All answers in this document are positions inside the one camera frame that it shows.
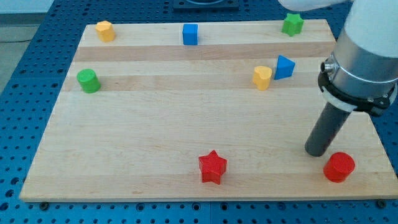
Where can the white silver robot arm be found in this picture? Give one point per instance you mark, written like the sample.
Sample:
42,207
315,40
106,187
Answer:
361,72

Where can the red star block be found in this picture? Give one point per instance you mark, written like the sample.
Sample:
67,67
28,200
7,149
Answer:
212,167

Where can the yellow heart block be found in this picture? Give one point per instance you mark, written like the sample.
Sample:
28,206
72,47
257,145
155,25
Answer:
262,77

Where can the green cylinder block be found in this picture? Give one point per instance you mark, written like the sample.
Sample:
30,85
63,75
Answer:
88,80

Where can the blue cube block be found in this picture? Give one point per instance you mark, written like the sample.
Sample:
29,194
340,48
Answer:
190,34

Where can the green star block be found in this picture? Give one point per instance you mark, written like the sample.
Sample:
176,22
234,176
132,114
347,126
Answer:
292,25

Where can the red cylinder block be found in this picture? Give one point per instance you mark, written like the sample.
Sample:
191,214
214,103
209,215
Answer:
339,166

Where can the yellow hexagon block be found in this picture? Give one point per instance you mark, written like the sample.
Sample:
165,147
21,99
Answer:
105,31

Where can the wooden board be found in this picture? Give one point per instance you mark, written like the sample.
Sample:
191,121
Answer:
163,104

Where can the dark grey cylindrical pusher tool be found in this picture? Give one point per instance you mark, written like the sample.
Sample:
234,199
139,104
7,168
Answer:
325,130

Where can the blue triangle block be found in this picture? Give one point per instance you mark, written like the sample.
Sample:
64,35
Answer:
284,68

